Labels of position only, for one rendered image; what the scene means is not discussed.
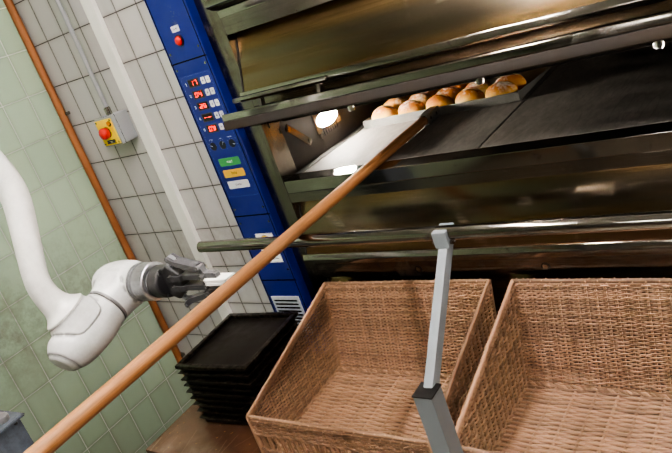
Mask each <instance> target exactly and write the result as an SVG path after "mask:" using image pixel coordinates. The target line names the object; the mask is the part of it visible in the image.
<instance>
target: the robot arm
mask: <svg viewBox="0 0 672 453"><path fill-rule="evenodd" d="M0 202H1V204H2V207H3V209H4V213H5V216H6V220H7V224H8V228H9V232H10V235H11V239H12V243H13V247H14V251H15V255H16V259H17V263H18V266H19V270H20V274H21V277H22V280H23V283H24V286H25V288H26V290H27V292H28V294H29V296H30V297H31V299H32V301H33V302H34V303H35V305H36V306H37V307H38V308H39V309H40V311H41V312H42V313H43V314H44V316H45V317H46V320H47V330H48V331H49V332H50V334H51V339H50V340H49V342H48V345H47V355H48V357H49V360H50V361H51V363H53V364H54V365H55V366H57V367H59V368H61V369H64V370H67V371H75V370H78V369H80V368H82V367H85V366H87V365H88V364H90V363H91V362H92V361H94V360H95V359H96V358H97V357H98V356H99V355H100V354H101V353H102V352H103V351H104V349H105V348H106V347H107V346H108V345H109V343H110V342H111V341H112V340H113V338H114V337H115V335H116V334H117V332H118V331H119V329H120V327H121V325H122V323H123V322H124V320H125V319H126V318H127V317H128V316H129V314H130V313H131V312H132V311H133V310H134V309H136V308H137V307H138V306H139V305H141V304H142V303H143V302H144V301H158V300H160V299H162V298H169V297H177V298H182V299H183V300H184V301H185V304H184V305H185V307H187V308H188V307H189V306H191V305H192V304H193V303H195V302H198V301H200V300H203V299H206V298H207V297H208V296H209V295H210V294H211V293H213V292H214V291H215V290H216V289H217V288H219V287H220V286H221V285H222V284H223V283H224V282H226V281H227V280H228V279H229V278H230V277H232V276H233V275H234V274H235V272H233V273H220V272H219V270H209V269H207V268H206V267H205V266H206V264H205V263H204V262H201V261H197V260H193V259H188V258H184V257H179V256H178V255H176V254H174V253H171V254H170V255H168V256H167V257H166V258H164V261H165V262H166V263H167V264H163V263H161V262H141V261H138V260H120V261H114V262H111V263H108V264H106V265H104V266H102V267H101V268H99V269H98V270H97V271H96V272H95V274H94V275H93V278H92V290H91V292H90V293H89V294H88V296H84V295H82V294H81V293H78V294H68V293H65V292H63V291H62V290H60V289H59V288H58V287H57V286H56V285H55V284H54V283H53V281H52V280H51V278H50V275H49V273H48V269H47V266H46V261H45V256H44V252H43V247H42V242H41V238H40V233H39V228H38V223H37V219H36V214H35V210H34V205H33V202H32V198H31V195H30V193H29V190H28V188H27V186H26V184H25V182H24V180H23V178H22V177H21V175H20V174H19V172H18V171H17V169H16V168H15V167H14V166H13V164H12V163H11V162H10V161H9V160H8V159H7V157H6V156H5V155H4V154H3V153H2V152H1V150H0ZM205 278H206V279H205ZM203 279H204V280H203ZM194 290H203V291H201V292H198V293H196V294H194V295H193V294H191V295H190V294H189V295H187V292H188V291H194Z"/></svg>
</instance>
